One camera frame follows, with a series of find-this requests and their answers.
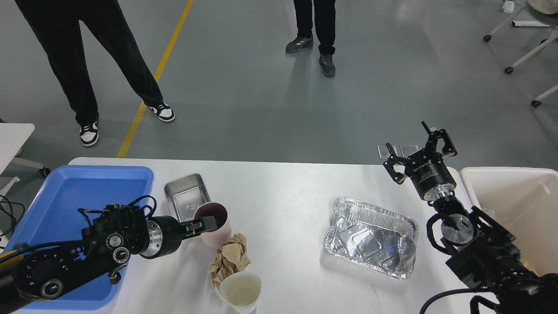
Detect aluminium foil tray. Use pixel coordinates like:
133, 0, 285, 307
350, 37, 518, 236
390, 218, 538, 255
323, 197, 419, 280

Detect crumpled brown paper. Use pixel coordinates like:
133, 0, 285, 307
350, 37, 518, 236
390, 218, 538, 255
208, 233, 252, 288

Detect person in black trousers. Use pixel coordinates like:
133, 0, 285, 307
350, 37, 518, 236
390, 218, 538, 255
13, 0, 176, 147

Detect black cables at left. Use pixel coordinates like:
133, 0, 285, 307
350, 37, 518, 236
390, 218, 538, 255
0, 195, 26, 238

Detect white paper cup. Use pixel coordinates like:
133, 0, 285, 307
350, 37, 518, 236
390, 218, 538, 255
215, 270, 262, 314

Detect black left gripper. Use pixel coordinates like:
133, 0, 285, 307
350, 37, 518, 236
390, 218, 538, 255
141, 216, 218, 259

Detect beige plastic bin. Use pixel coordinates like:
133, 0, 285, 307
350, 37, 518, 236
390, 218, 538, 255
460, 167, 558, 276

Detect white wheeled chair base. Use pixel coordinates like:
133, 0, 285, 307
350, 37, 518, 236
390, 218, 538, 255
483, 0, 558, 108

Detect white side table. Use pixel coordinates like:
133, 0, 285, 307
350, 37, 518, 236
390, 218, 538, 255
0, 123, 51, 177

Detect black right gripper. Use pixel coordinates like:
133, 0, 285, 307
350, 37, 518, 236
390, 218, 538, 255
383, 121, 458, 201

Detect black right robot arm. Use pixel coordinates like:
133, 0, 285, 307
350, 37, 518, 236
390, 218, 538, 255
383, 122, 558, 314

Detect pink ribbed mug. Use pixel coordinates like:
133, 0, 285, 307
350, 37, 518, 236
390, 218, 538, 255
187, 201, 232, 249

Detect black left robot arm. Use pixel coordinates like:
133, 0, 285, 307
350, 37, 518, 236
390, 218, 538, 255
1, 199, 218, 314

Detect person with grey shoes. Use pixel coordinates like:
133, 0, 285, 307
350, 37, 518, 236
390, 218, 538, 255
285, 0, 336, 78

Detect blue plastic tray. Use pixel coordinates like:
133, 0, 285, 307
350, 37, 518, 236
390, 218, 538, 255
6, 165, 153, 314

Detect small stainless steel tray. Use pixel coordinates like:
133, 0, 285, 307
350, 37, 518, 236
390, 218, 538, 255
163, 173, 211, 222

